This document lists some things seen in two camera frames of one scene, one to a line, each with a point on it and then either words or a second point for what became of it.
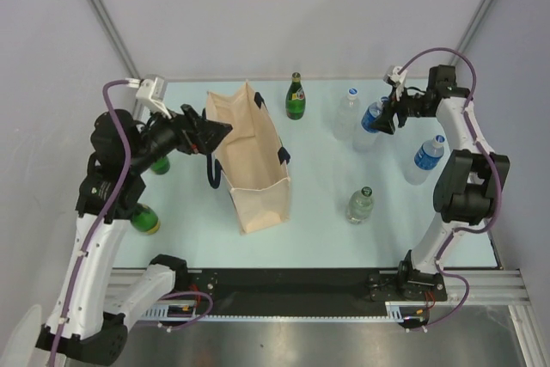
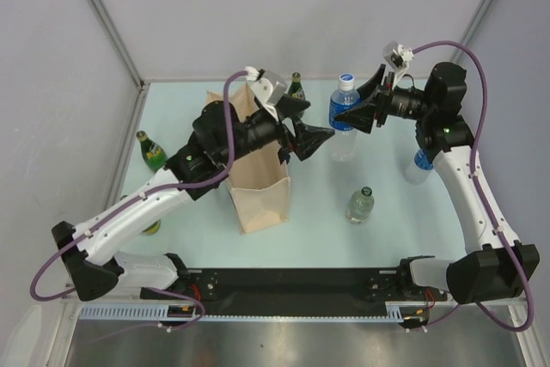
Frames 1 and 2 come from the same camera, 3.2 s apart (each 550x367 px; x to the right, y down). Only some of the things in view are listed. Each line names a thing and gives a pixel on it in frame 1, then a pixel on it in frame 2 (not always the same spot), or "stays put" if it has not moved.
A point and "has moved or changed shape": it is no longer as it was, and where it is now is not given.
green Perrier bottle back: (296, 99) stays put
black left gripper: (198, 133) -> (307, 137)
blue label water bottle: (371, 113) has moved or changed shape
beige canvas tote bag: (249, 158) stays put
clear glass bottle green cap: (360, 205) stays put
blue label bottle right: (427, 157) stays put
